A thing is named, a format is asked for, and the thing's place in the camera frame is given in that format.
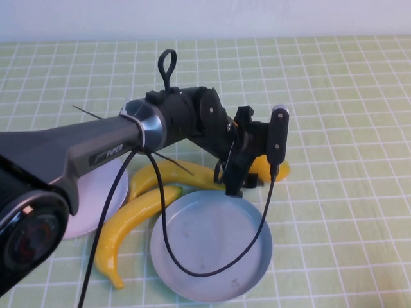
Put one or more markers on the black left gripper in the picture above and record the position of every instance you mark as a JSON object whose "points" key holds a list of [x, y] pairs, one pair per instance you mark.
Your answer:
{"points": [[241, 144]]}

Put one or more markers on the plain yellow mango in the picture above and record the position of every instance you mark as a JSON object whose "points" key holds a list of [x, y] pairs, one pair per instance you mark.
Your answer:
{"points": [[260, 166]]}

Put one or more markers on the short yellow banana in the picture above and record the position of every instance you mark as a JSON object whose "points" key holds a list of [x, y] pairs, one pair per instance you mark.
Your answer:
{"points": [[144, 179]]}

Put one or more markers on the long curved yellow banana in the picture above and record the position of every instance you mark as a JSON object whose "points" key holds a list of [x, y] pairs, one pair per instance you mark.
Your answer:
{"points": [[128, 221]]}

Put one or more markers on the blue-grey round plate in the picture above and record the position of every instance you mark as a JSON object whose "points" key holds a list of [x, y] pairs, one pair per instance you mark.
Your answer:
{"points": [[218, 231]]}

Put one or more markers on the pink round plate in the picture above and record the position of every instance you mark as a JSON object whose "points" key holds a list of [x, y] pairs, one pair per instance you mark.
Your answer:
{"points": [[91, 211]]}

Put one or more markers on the green checked tablecloth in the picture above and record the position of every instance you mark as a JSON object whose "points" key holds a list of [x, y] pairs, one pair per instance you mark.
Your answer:
{"points": [[337, 96]]}

